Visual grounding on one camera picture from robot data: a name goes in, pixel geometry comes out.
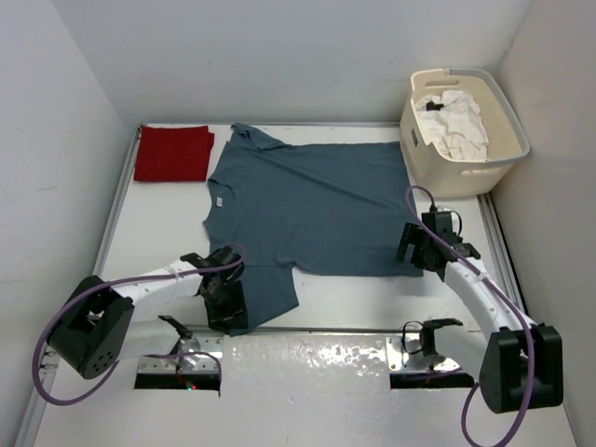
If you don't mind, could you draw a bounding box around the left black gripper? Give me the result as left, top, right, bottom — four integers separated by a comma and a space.
201, 279, 245, 332

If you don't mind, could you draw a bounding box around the blue t shirt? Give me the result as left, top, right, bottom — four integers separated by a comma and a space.
204, 124, 421, 332

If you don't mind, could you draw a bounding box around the red t shirt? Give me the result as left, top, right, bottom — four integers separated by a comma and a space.
133, 126, 215, 183

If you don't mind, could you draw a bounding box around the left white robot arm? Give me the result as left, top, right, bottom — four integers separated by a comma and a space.
46, 246, 247, 380

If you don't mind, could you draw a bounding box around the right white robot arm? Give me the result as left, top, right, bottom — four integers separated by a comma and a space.
396, 207, 563, 413

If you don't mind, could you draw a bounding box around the reflective foil panel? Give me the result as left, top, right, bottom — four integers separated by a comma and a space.
223, 332, 389, 394

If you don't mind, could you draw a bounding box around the cream laundry basket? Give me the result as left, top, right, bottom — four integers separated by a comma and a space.
400, 69, 530, 197

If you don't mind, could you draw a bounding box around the white t shirt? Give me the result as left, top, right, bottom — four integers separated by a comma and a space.
414, 89, 489, 162

